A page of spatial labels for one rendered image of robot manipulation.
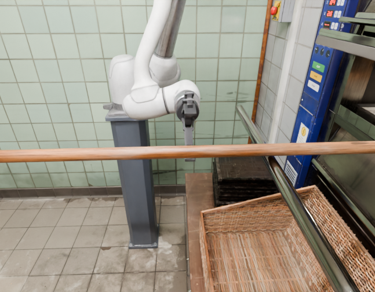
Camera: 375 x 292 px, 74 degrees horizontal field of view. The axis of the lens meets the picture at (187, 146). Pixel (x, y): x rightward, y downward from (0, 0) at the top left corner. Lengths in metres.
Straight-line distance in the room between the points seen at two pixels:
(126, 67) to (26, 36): 0.89
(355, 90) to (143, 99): 0.75
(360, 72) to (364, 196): 0.41
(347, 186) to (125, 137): 1.00
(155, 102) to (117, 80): 0.38
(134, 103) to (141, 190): 0.73
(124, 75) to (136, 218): 0.92
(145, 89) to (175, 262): 1.24
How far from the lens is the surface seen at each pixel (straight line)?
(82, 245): 2.04
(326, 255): 0.45
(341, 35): 0.83
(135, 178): 1.49
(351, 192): 0.99
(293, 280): 1.14
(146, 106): 0.92
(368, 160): 0.98
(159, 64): 1.29
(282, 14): 1.48
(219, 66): 1.79
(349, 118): 1.02
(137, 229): 1.78
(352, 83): 1.05
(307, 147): 0.64
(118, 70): 1.25
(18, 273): 2.08
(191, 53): 1.76
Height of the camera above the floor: 1.50
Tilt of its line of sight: 30 degrees down
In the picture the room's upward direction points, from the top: straight up
